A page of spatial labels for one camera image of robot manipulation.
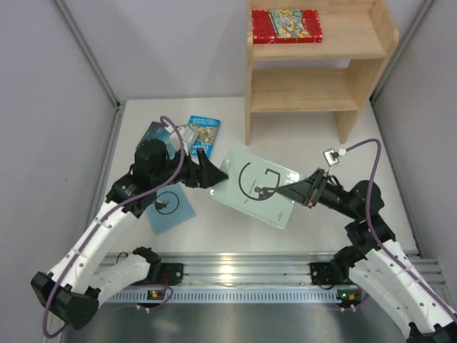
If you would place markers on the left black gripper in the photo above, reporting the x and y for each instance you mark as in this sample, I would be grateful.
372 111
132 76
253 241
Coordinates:
197 171

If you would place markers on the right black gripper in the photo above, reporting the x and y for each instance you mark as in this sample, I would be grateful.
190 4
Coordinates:
315 188

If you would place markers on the pale green Great Gatsby book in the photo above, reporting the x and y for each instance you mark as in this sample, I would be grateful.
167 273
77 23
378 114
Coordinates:
252 187

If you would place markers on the light blue Gatsby book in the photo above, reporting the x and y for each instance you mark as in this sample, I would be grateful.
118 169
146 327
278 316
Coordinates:
170 209

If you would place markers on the red illustrated book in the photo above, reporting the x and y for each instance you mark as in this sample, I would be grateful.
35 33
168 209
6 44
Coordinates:
286 26

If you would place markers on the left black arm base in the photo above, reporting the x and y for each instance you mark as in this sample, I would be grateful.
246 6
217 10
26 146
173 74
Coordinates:
170 274

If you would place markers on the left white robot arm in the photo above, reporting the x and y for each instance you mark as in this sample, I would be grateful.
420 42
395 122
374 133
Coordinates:
74 289

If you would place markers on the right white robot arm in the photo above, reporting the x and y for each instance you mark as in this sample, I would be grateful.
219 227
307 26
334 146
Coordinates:
375 260

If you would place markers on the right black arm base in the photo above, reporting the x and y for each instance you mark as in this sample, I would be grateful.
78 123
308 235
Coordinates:
325 275

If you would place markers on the bright blue illustrated book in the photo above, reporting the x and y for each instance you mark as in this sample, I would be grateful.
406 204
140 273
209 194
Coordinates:
207 129

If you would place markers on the dark blue ocean book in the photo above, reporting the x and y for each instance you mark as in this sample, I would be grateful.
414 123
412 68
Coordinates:
157 130

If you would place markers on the wooden two-tier shelf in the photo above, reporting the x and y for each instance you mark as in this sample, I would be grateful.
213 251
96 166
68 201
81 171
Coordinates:
363 32

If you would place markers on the aluminium mounting rail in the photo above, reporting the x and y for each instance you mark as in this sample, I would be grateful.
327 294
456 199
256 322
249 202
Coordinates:
288 270

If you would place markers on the left aluminium frame post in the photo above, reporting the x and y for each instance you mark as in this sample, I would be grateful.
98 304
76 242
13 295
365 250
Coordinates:
112 130

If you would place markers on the aluminium frame post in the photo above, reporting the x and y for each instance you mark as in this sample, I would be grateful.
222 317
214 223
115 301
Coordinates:
112 130
415 25

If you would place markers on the slotted grey cable duct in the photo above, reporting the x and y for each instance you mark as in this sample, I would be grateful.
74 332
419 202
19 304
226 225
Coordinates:
236 296

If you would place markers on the right aluminium frame post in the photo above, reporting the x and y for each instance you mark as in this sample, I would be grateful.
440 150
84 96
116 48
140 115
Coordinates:
415 25

